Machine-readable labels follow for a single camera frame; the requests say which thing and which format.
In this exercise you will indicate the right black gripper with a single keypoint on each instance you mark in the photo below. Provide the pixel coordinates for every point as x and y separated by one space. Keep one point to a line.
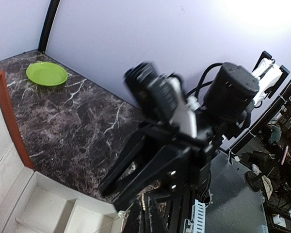
178 161

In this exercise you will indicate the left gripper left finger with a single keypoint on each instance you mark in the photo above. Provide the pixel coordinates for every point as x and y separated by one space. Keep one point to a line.
134 223

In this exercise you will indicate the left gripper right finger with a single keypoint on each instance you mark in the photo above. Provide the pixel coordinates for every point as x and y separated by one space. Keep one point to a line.
154 221

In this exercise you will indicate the red jewelry box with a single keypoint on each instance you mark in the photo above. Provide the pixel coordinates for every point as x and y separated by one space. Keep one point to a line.
33 203

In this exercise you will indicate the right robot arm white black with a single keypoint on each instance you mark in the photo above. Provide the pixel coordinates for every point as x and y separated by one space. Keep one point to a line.
228 100

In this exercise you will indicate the green plate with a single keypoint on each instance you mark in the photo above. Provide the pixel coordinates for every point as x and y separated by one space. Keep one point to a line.
46 74

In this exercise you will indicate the white slotted cable duct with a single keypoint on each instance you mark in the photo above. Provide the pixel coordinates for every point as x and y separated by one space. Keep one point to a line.
196 224

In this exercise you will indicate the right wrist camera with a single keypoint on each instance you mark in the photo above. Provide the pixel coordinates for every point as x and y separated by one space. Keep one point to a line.
162 98

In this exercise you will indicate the right black frame post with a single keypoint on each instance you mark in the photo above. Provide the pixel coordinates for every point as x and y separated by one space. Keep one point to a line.
49 20

